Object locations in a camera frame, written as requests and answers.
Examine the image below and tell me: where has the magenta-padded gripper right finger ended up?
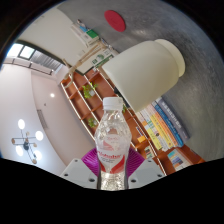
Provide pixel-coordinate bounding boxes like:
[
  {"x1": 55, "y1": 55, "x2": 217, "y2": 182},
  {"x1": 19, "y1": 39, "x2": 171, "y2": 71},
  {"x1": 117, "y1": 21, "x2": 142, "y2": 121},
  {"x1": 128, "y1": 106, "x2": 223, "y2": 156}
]
[{"x1": 125, "y1": 148, "x2": 167, "y2": 190}]

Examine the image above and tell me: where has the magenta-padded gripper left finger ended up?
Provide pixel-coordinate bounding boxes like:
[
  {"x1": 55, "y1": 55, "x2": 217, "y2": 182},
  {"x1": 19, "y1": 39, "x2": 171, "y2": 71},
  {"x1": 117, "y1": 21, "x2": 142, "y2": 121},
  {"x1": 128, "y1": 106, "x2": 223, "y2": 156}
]
[{"x1": 59, "y1": 148, "x2": 101, "y2": 190}]

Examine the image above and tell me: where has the clear plastic water bottle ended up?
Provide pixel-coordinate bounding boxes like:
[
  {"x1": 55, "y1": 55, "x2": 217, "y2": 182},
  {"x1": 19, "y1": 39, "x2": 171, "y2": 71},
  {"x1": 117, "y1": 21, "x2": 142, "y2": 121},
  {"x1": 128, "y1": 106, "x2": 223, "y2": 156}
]
[{"x1": 94, "y1": 96, "x2": 131, "y2": 191}]

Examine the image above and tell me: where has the globe ceiling lamp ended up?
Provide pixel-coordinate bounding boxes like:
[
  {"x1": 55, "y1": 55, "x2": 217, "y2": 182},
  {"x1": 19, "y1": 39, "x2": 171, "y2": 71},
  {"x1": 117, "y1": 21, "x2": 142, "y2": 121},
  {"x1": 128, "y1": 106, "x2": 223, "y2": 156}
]
[{"x1": 10, "y1": 118, "x2": 45, "y2": 165}]

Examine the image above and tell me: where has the wooden shelf unit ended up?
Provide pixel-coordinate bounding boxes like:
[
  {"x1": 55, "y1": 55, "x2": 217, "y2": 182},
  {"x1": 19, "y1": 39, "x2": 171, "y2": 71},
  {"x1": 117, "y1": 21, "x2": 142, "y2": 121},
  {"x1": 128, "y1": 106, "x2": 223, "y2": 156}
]
[{"x1": 59, "y1": 68, "x2": 206, "y2": 176}]

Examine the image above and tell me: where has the wooden artist mannequin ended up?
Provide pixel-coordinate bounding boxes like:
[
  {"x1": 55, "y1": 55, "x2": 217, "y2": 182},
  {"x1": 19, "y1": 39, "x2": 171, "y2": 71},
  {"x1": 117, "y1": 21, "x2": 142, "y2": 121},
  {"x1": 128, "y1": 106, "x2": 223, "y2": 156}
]
[{"x1": 63, "y1": 43, "x2": 111, "y2": 79}]

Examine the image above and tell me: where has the tall green white box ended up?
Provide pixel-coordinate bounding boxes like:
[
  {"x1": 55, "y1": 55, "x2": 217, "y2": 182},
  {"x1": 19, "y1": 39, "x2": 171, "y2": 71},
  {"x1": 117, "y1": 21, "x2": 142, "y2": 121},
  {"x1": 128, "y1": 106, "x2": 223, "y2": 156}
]
[{"x1": 91, "y1": 49, "x2": 115, "y2": 68}]

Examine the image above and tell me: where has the window with grey curtain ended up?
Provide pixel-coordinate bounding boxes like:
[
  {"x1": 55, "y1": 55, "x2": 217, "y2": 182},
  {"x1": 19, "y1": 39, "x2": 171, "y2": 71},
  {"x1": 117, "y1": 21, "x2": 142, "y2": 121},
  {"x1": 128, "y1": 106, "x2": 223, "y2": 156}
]
[{"x1": 1, "y1": 41, "x2": 64, "y2": 76}]

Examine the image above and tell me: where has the small green white box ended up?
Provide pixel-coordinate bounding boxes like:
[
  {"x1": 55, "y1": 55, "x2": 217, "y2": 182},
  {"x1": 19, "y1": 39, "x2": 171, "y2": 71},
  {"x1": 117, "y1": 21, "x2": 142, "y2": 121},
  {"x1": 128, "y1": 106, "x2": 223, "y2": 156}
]
[{"x1": 87, "y1": 29, "x2": 100, "y2": 38}]

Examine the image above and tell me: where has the white book stack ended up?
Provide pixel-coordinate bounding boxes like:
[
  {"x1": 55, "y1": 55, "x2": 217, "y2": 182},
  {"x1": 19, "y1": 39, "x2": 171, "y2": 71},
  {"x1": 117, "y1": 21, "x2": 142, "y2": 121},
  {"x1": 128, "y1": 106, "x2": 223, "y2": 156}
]
[{"x1": 69, "y1": 19, "x2": 101, "y2": 46}]

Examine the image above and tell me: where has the flat round red coaster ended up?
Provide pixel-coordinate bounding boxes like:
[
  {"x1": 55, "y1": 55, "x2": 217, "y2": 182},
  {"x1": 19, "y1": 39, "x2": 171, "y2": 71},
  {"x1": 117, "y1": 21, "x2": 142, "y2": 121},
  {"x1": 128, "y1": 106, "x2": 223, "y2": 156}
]
[{"x1": 103, "y1": 9, "x2": 127, "y2": 33}]

